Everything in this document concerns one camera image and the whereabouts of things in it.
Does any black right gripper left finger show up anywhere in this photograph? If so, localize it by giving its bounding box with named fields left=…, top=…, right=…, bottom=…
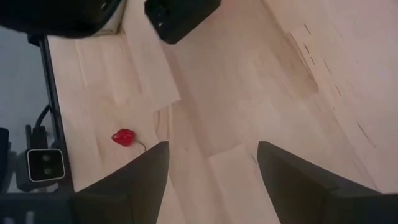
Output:
left=70, top=141, right=170, bottom=224

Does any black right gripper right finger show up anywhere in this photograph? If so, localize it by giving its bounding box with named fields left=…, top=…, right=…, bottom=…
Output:
left=257, top=141, right=398, bottom=224

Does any red toy pepper green stem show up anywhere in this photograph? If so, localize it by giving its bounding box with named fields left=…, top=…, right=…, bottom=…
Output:
left=111, top=128, right=147, bottom=152

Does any small black box camera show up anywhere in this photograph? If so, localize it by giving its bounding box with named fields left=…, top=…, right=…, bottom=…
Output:
left=15, top=124, right=66, bottom=192

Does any black camera cable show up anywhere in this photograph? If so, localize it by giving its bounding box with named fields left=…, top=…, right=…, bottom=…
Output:
left=33, top=104, right=51, bottom=129

